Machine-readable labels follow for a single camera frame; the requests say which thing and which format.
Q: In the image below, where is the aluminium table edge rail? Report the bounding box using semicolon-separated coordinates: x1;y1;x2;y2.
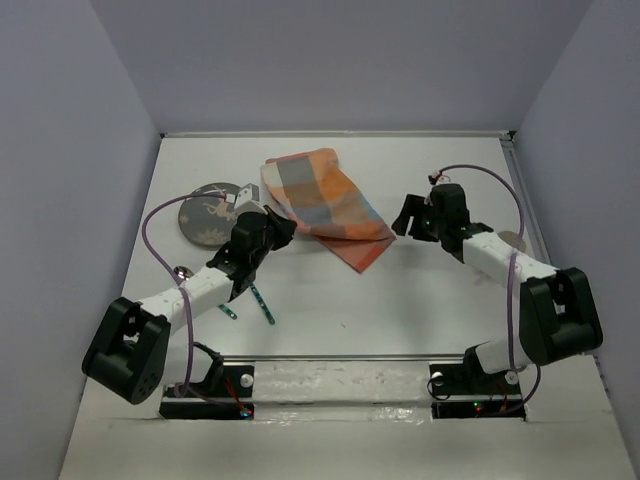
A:
160;130;511;140

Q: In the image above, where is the fork with teal handle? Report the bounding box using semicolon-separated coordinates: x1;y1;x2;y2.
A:
251;284;276;325

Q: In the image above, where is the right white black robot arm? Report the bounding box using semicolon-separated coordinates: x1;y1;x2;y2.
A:
392;184;604;392

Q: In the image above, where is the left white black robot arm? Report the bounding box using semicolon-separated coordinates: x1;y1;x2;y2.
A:
81;206;297;405

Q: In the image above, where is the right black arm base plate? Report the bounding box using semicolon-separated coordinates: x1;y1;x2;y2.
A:
426;363;526;420

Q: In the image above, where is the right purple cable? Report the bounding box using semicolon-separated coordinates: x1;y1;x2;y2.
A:
427;164;541;415

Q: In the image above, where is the red white paper cup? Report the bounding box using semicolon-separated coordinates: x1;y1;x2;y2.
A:
498;230;528;253

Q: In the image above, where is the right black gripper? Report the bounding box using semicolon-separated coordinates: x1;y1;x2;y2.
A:
390;193;445;243

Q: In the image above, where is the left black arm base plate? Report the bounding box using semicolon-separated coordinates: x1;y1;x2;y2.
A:
159;363;255;421

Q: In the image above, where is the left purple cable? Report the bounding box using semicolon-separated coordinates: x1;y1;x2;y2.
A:
142;194;251;416

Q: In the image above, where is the purple cable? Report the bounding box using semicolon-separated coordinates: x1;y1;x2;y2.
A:
427;164;541;415
142;194;251;416

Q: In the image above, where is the orange grey checkered cloth napkin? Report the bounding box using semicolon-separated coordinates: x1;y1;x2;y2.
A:
261;148;395;273

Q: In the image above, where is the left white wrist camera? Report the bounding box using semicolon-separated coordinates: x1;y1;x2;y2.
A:
225;183;265;215

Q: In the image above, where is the spoon with teal handle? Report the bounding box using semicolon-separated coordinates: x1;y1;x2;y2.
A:
173;265;238;320

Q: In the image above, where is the dark round deer plate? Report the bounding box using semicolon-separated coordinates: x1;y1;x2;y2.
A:
178;182;240;249

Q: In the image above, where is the white front cover panel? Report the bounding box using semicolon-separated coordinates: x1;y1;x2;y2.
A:
61;357;634;479

